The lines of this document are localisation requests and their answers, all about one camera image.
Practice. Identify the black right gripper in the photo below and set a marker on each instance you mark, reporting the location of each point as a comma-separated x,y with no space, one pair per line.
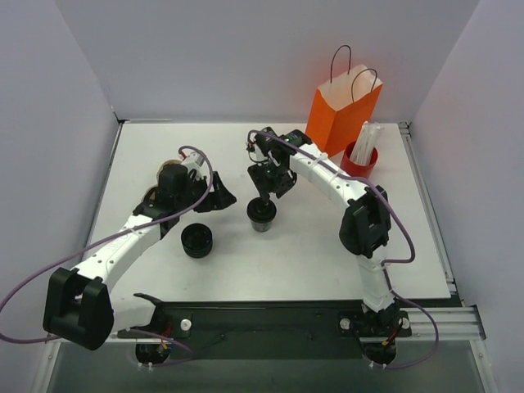
269,185

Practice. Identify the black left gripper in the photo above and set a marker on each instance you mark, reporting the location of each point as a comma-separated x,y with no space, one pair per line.
211,193

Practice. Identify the black cup lid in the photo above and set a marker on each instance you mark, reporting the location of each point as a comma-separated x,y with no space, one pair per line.
260,211

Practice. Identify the dark coffee cup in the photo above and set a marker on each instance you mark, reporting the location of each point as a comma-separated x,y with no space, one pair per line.
261,226

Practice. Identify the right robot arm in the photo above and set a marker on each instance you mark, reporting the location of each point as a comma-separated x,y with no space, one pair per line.
278,161

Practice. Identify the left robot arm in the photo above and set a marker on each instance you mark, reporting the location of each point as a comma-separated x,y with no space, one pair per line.
79,305

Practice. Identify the stack of black lids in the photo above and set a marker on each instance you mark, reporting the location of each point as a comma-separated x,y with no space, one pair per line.
197,240

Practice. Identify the white wrapped straws bundle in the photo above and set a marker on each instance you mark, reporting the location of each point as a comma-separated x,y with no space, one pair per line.
365,143

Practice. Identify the orange paper bag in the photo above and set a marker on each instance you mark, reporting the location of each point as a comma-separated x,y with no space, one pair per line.
341,105

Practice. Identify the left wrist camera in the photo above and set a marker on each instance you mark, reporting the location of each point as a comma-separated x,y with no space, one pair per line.
193,161

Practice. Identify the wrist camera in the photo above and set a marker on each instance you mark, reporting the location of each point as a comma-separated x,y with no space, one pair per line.
257,145
193,161

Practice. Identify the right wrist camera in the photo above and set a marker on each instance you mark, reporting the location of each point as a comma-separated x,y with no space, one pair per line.
257,145

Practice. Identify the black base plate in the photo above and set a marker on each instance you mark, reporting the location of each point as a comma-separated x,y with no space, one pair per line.
268,330

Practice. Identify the aluminium frame rail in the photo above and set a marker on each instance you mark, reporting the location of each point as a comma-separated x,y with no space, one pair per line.
453,323

